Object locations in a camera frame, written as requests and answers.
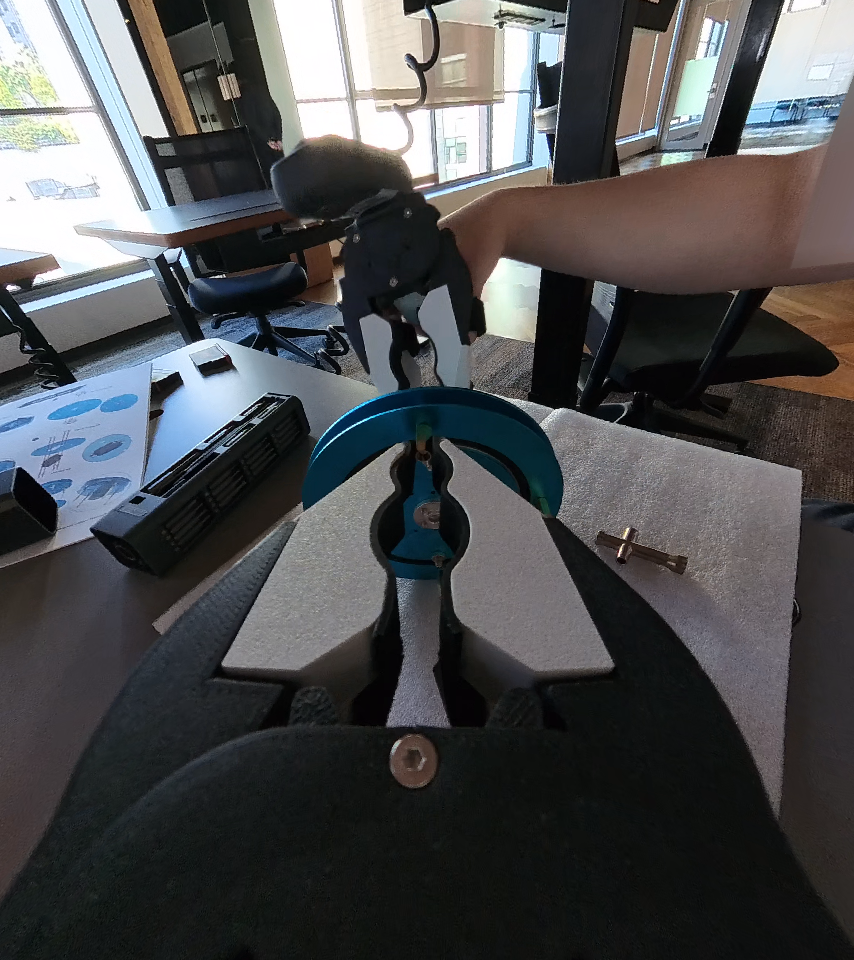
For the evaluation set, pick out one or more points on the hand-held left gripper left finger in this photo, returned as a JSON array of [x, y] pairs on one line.
[[307, 600]]

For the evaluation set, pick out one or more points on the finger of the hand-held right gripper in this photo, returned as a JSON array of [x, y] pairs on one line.
[[448, 337], [378, 352]]

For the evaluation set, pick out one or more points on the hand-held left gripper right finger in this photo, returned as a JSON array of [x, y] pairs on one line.
[[524, 600]]

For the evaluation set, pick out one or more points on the blue round metal turntable base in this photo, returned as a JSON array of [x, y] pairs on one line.
[[367, 427]]

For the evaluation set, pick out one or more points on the person's right forearm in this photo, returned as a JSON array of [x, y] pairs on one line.
[[659, 225]]

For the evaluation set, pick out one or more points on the person's right hand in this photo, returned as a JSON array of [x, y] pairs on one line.
[[483, 232]]

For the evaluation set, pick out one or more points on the metal cross wrench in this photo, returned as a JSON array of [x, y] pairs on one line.
[[641, 551]]

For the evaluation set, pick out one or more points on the black office chair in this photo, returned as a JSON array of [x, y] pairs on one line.
[[734, 352], [247, 289]]

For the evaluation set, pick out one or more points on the black screwdriver bit case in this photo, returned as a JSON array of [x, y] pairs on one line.
[[194, 487]]

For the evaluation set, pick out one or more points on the small black box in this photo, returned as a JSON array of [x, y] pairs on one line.
[[213, 358]]

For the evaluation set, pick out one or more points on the white foam mat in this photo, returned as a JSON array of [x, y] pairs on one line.
[[697, 562]]

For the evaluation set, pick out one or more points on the white illustrated instruction sheet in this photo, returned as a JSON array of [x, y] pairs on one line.
[[22, 442]]

